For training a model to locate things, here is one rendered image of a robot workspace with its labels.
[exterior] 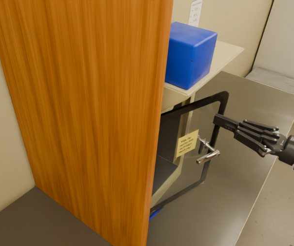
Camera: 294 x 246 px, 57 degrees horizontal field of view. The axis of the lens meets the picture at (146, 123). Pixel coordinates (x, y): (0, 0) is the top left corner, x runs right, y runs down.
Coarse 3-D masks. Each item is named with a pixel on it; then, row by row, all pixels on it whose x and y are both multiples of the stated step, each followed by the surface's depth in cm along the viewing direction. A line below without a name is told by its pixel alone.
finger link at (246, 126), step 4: (240, 124) 77; (244, 124) 77; (248, 124) 77; (248, 128) 76; (252, 128) 76; (256, 128) 76; (256, 132) 75; (260, 132) 75; (264, 132) 74; (268, 132) 74; (272, 132) 74; (272, 136) 73; (276, 136) 72
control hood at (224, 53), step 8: (216, 48) 71; (224, 48) 71; (232, 48) 72; (240, 48) 72; (216, 56) 67; (224, 56) 67; (232, 56) 67; (216, 64) 63; (224, 64) 64; (216, 72) 60; (200, 80) 56; (208, 80) 58; (168, 88) 53; (176, 88) 53; (192, 88) 53; (168, 96) 54; (176, 96) 53; (184, 96) 52; (168, 104) 55
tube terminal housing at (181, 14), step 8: (176, 0) 57; (184, 0) 59; (192, 0) 62; (208, 0) 69; (176, 8) 58; (184, 8) 61; (208, 8) 71; (176, 16) 59; (184, 16) 62; (200, 16) 69; (208, 16) 73; (200, 24) 71; (208, 24) 75; (192, 96) 88; (184, 104) 92
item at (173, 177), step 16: (224, 96) 78; (176, 112) 69; (192, 112) 73; (208, 112) 77; (160, 128) 68; (176, 128) 73; (192, 128) 77; (208, 128) 82; (160, 144) 72; (176, 144) 77; (160, 160) 76; (176, 160) 81; (192, 160) 87; (160, 176) 81; (176, 176) 87; (192, 176) 93; (160, 192) 86; (176, 192) 93
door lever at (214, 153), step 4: (208, 144) 87; (208, 148) 86; (212, 148) 85; (212, 152) 84; (216, 152) 84; (204, 156) 82; (208, 156) 82; (212, 156) 83; (196, 160) 81; (200, 160) 81; (204, 160) 81; (208, 160) 82
